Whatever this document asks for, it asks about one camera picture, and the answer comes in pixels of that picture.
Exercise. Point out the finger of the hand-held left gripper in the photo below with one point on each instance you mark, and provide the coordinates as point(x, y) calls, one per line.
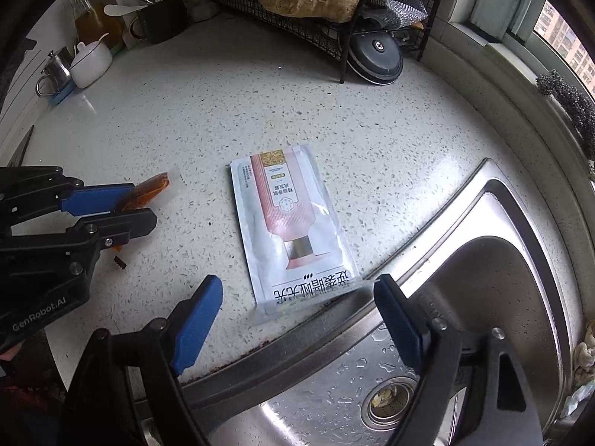
point(125, 224)
point(97, 197)

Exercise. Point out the window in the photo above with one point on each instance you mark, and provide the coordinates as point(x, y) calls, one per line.
point(497, 0)

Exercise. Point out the black round lid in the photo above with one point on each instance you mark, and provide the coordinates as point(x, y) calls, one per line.
point(376, 58)

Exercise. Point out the small black clip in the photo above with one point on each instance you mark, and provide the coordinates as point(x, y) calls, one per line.
point(120, 262)

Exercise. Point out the white spoon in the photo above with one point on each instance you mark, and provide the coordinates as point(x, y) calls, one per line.
point(118, 9)

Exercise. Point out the orange sauce packet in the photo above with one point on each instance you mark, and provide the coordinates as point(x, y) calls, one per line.
point(151, 188)

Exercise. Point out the dark mug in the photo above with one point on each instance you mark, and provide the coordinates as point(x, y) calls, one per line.
point(162, 23)

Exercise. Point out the blue saucer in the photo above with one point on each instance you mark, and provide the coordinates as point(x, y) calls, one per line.
point(62, 96)

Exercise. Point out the glass oil bottle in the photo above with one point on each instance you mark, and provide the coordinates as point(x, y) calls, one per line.
point(95, 25)

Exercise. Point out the white sugar bowl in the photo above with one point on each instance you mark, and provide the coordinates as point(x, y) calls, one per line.
point(90, 65)

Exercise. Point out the black gas stove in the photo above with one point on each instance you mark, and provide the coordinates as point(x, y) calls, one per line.
point(23, 148)

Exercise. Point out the steel teapot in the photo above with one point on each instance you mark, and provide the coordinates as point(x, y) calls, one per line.
point(58, 72)

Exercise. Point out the dark scrubber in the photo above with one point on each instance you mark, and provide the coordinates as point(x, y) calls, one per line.
point(567, 97)

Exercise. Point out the white and pink sachet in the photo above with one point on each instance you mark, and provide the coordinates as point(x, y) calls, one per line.
point(288, 223)

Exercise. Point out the beige rag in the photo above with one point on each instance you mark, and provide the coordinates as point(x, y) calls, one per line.
point(583, 357)

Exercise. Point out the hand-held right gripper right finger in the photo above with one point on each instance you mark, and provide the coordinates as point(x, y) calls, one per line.
point(399, 325)

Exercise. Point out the steel sink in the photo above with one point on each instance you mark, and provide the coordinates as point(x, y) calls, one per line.
point(502, 265)

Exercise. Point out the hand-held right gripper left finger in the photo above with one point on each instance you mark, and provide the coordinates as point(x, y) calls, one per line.
point(195, 325)

